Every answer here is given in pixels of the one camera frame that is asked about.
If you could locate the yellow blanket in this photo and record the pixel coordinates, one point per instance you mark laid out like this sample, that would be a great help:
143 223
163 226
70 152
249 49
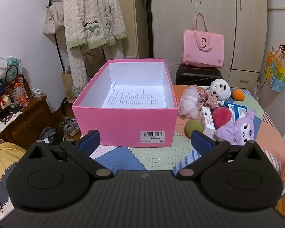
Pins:
9 152

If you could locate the beige wardrobe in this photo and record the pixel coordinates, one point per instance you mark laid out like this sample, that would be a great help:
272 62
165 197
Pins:
228 16

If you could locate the pink tote bag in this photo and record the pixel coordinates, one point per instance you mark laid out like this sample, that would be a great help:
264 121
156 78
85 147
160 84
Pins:
201 52

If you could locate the beige canvas tote bag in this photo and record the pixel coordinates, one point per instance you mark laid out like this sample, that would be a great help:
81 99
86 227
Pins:
52 19

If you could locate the wooden nightstand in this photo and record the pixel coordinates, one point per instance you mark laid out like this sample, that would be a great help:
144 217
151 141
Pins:
30 121

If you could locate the green makeup sponge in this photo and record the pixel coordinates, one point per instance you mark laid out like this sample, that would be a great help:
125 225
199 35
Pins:
192 127

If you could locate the checkered basket bag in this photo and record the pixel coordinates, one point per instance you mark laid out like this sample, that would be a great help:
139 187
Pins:
13 87

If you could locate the beige gift bag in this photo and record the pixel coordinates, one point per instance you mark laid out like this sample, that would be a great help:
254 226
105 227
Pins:
1 104

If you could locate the cream fluffy pajama top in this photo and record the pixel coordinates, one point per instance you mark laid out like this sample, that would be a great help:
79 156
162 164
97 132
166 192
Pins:
92 9

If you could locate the patchwork tablecloth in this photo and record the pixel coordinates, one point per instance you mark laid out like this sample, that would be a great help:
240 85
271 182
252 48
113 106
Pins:
152 156

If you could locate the pink cardboard box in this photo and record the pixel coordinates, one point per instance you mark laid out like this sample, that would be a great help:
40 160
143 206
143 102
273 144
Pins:
123 123

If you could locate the white flat box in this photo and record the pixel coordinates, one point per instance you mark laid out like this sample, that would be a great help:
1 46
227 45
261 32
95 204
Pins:
4 124

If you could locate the orange makeup sponge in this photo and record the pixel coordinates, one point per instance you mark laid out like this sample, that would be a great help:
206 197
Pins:
238 95

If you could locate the printed paper sheet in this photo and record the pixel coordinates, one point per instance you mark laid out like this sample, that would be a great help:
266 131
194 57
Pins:
133 98

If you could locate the purple plush toy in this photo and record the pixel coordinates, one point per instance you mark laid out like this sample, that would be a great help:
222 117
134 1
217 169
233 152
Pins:
239 129

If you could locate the grey sneaker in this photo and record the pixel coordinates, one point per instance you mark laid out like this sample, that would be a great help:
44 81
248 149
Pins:
66 129
73 122

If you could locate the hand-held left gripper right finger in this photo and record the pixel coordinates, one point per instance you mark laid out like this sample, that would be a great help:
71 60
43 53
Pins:
200 140

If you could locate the white plastic bag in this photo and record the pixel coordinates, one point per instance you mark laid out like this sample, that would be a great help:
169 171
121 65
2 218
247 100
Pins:
13 63

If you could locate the blue flat box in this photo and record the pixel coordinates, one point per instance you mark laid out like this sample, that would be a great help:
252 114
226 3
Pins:
237 109

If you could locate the orange drink bottle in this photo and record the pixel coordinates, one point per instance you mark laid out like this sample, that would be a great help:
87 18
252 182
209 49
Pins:
21 96

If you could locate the black suitcase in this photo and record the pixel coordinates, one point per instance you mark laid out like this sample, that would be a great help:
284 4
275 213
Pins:
194 76

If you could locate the grey plastic bag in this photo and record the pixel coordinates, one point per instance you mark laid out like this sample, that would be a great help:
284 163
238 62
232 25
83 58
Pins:
47 133

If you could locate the red fluffy puff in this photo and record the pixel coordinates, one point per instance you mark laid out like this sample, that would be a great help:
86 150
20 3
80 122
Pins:
222 117

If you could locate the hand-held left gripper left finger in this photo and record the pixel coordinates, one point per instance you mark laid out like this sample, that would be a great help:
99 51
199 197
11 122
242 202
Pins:
90 140

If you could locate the black coat rack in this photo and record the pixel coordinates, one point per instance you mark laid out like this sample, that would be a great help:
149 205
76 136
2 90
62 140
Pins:
58 49

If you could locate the colourful paper bag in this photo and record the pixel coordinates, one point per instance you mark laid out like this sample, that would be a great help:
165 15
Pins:
277 73

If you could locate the floral scrunchie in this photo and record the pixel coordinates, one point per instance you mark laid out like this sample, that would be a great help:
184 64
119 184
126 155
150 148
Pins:
207 99

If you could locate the white plush toy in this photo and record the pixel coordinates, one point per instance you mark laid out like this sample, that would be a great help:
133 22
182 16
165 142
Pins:
219 89

